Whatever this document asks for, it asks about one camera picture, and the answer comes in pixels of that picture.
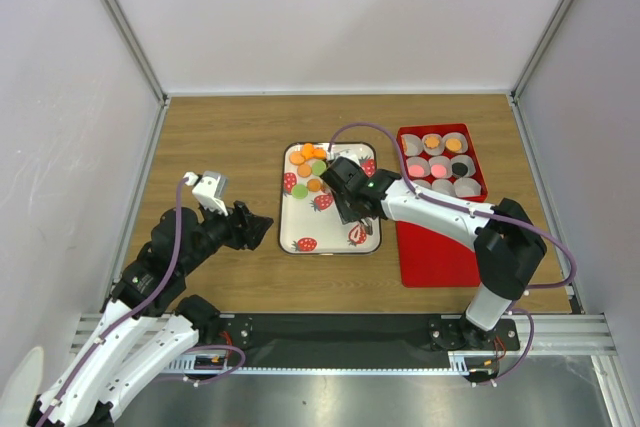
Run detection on orange fish cookie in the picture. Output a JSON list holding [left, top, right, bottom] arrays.
[[312, 148, 333, 160]]

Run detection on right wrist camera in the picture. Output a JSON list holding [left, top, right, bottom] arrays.
[[327, 149, 360, 165]]

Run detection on green cookie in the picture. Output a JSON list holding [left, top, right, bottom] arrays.
[[291, 183, 309, 200], [310, 160, 327, 177]]

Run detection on right cable duct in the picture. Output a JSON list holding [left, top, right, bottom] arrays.
[[448, 351, 527, 383]]

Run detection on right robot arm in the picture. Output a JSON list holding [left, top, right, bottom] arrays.
[[321, 157, 547, 349]]

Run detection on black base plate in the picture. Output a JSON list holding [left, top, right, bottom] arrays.
[[221, 313, 520, 370]]

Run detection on waffle cookie top left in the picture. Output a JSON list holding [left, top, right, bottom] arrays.
[[289, 151, 306, 166]]

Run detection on pink cookie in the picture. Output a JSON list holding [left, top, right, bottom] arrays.
[[431, 164, 449, 179], [407, 164, 425, 177]]

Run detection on red cookie box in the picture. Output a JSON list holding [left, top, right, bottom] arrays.
[[397, 123, 488, 202]]

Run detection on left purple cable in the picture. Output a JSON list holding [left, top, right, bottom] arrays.
[[34, 174, 247, 426]]

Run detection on left cable duct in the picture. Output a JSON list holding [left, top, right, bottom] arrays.
[[162, 349, 233, 376]]

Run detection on white strawberry tray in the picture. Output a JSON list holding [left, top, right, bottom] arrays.
[[279, 142, 382, 255]]

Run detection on cable duct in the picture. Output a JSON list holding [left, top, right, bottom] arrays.
[[162, 349, 233, 376], [448, 351, 527, 383]]

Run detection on plain orange round cookie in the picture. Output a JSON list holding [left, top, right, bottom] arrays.
[[297, 163, 313, 178]]

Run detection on round waffle cookie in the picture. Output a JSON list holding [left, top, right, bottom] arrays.
[[445, 138, 463, 153]]

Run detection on metal serving tongs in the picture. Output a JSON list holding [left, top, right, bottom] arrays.
[[358, 217, 375, 241]]

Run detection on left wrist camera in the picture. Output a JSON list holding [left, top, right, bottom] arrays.
[[183, 171, 228, 216]]

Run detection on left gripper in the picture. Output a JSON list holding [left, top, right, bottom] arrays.
[[179, 197, 273, 274]]

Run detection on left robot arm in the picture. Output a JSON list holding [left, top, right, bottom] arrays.
[[26, 201, 273, 426]]

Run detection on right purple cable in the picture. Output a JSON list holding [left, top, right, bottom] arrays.
[[329, 121, 579, 383]]

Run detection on purple cable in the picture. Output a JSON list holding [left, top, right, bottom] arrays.
[[329, 121, 579, 383], [34, 174, 247, 426]]

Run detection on green cookie upper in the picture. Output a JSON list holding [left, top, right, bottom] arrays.
[[310, 160, 327, 177]]

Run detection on orange flower cookie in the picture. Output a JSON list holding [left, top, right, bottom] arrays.
[[423, 135, 441, 151]]

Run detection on orange swirl cookie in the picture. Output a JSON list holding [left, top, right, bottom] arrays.
[[307, 178, 323, 192]]

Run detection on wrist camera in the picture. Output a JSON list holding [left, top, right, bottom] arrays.
[[327, 149, 360, 165], [183, 171, 228, 216]]

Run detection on red box lid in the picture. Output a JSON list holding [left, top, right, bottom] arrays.
[[396, 222, 480, 288]]

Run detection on green cookie lower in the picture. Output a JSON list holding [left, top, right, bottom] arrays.
[[291, 183, 309, 200]]

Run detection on white paper cup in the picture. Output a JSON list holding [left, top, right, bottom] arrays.
[[453, 177, 482, 198], [412, 179, 432, 190], [422, 133, 445, 157], [405, 156, 431, 178], [451, 155, 476, 177], [428, 156, 452, 179], [400, 134, 424, 157], [431, 179, 456, 197], [443, 132, 469, 155]]

